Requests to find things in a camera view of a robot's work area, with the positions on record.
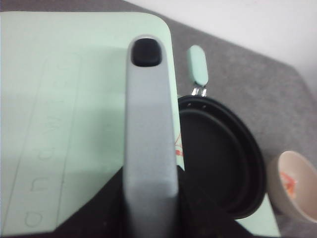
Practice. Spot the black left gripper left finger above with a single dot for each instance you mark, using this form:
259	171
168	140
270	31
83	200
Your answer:
101	217

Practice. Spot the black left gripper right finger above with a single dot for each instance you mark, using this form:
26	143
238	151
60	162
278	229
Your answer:
200	217

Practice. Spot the orange white shrimp pieces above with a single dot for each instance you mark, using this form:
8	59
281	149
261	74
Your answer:
289	184

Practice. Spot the beige ribbed bowl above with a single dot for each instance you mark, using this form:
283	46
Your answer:
304	206

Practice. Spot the breakfast maker hinged lid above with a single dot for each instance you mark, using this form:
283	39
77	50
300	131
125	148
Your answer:
62	98

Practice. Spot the black round frying pan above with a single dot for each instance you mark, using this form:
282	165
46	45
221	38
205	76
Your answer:
207	125

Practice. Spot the grey table mat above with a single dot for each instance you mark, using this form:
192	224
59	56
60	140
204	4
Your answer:
268	96

